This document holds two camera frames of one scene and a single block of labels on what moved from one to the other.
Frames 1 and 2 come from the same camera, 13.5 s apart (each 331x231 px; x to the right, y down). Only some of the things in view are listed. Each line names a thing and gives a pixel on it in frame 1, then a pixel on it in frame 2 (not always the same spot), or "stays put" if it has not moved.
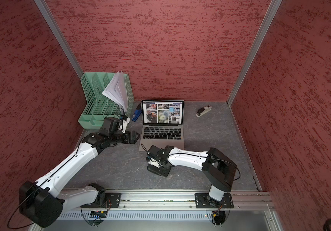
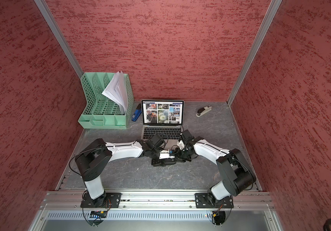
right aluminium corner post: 273,7 stays put
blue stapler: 137,113 stays put
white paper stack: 117,90 stays put
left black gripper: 133,140 → 159,148
